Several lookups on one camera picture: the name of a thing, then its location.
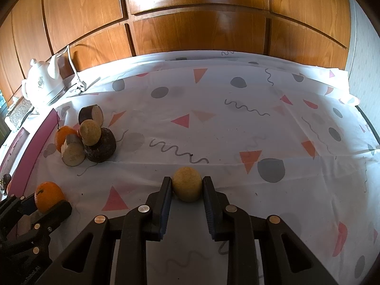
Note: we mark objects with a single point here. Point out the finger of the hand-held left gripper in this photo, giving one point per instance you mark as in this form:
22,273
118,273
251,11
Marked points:
56,212
12,203

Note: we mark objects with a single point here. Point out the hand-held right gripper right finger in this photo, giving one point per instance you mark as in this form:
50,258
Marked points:
207,210

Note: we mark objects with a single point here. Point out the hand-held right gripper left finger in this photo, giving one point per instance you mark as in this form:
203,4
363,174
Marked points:
166,210

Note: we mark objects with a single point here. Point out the smooth orange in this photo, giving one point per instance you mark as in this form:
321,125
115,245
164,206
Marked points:
49,196

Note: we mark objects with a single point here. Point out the tan round fruit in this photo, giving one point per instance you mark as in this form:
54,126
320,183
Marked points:
187,184

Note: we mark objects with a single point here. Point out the orange with stem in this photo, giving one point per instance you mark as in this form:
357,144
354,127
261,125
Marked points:
63,136

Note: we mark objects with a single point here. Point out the large dark round block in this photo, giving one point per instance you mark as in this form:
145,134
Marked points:
101,150

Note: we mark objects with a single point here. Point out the pale-faced cylinder block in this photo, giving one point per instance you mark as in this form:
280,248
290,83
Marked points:
72,153

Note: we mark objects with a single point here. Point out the tan-topped small block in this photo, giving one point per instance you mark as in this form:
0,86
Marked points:
90,132

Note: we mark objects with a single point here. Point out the white patterned tablecloth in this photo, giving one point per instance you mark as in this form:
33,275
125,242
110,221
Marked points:
237,124

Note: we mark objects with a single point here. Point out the glass tray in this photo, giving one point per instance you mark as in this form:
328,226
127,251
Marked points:
19,111

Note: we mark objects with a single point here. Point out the white teapot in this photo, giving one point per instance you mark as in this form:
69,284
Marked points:
41,80

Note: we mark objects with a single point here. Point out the white plug connector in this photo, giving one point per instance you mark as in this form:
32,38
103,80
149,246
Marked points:
80,86

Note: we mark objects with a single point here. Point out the wooden cabinet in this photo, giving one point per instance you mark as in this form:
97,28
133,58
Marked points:
193,29

